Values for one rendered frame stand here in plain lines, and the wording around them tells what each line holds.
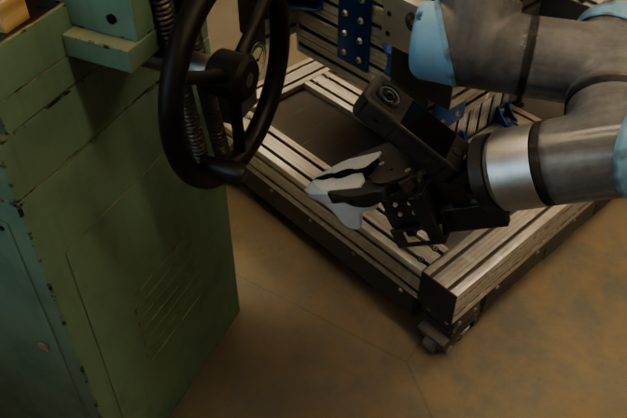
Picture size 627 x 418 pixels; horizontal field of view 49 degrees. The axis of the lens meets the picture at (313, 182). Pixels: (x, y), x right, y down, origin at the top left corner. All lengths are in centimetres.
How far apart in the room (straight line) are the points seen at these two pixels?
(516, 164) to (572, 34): 13
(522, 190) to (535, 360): 103
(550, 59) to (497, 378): 102
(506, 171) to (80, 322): 69
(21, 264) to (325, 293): 85
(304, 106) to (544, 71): 126
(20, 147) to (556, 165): 58
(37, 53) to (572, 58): 57
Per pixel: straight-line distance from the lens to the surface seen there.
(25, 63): 84
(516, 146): 60
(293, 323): 159
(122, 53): 82
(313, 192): 72
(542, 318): 168
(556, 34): 65
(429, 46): 64
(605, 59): 64
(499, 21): 65
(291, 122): 179
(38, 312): 106
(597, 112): 60
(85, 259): 102
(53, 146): 90
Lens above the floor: 127
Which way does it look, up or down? 41 degrees down
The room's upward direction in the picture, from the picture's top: straight up
